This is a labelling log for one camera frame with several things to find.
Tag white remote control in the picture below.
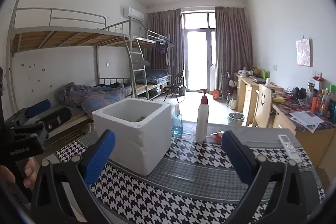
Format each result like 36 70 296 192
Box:
278 135 302 164

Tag grey sock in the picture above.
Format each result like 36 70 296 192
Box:
135 116 146 122

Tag metal bunk bed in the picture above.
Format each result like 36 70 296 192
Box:
5 6 170 135

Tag orange bottle on floor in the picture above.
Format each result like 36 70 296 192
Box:
213 89 221 100

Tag red plastic wrapper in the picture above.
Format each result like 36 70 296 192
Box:
211 131 224 140

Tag houndstooth table cloth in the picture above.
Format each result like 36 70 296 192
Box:
53 124 325 223

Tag brown curtain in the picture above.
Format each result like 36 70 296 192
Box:
146 8 186 77
215 6 253 92

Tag black folding chair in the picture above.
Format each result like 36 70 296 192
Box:
163 71 185 103

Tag wooden desk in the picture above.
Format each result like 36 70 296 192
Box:
235 73 335 167

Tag toiletry bottles cluster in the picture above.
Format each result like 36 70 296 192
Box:
305 75 335 124

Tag blue patterned blanket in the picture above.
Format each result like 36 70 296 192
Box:
56 83 133 119

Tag brown curtain left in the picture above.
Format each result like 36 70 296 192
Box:
146 8 186 77

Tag brown curtain right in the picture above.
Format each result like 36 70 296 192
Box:
215 6 253 92

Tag round basin on floor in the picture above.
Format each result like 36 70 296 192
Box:
227 112 244 126

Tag white air conditioner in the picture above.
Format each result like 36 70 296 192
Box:
123 7 145 22

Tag wooden smiley chair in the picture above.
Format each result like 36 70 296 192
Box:
253 84 272 128

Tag person's left hand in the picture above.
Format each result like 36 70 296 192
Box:
1 157 38 189

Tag wall picture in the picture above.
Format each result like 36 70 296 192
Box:
295 37 311 67

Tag white styrofoam box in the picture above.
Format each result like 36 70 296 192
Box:
92 98 172 176

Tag papers on desk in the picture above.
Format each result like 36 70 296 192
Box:
289 111 325 133

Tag blue spray bottle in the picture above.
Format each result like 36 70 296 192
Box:
171 104 183 137

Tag white lotion pump bottle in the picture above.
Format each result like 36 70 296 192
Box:
195 89 209 143

